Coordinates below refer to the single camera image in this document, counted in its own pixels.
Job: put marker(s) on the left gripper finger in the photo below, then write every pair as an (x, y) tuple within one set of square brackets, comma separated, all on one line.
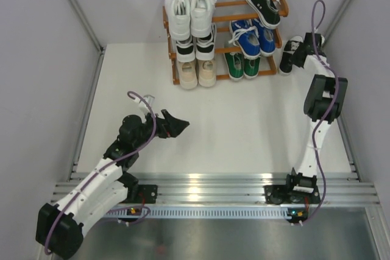
[(172, 121), (174, 130)]

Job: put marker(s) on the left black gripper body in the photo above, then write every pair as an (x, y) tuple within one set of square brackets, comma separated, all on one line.
[(149, 126)]

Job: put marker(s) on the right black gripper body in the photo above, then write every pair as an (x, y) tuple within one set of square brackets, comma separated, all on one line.
[(300, 49)]

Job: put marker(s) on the black canvas sneaker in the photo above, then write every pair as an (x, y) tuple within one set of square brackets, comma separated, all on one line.
[(286, 64), (267, 11)]

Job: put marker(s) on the beige sneaker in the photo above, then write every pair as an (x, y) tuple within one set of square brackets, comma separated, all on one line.
[(187, 74), (207, 73)]

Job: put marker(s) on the green sneaker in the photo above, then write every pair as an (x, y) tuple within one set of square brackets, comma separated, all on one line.
[(251, 67), (234, 62)]

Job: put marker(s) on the black white-striped sneaker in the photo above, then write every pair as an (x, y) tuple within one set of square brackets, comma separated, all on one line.
[(185, 51), (205, 47)]

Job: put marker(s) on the white sneaker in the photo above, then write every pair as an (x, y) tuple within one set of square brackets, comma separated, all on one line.
[(178, 13), (201, 17)]

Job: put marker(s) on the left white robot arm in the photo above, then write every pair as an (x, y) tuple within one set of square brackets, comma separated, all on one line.
[(62, 226)]

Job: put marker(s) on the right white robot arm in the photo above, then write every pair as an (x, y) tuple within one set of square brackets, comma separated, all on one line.
[(323, 105)]

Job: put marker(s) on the orange wooden shoe shelf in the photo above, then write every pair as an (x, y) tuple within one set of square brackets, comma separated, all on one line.
[(283, 12)]

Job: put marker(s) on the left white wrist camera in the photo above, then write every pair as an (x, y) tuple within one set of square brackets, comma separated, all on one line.
[(146, 103)]

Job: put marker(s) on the perforated cable duct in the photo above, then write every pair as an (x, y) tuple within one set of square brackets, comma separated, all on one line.
[(206, 212)]

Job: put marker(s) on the right aluminium frame post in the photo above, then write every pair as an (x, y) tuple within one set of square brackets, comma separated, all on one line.
[(335, 21)]

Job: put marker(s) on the aluminium frame post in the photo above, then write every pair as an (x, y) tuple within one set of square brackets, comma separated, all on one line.
[(76, 7), (335, 21)]

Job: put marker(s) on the aluminium rail base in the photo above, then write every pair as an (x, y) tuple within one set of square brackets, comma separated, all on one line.
[(340, 190)]

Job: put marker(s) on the left aluminium frame post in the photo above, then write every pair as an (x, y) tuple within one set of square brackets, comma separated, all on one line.
[(76, 7)]

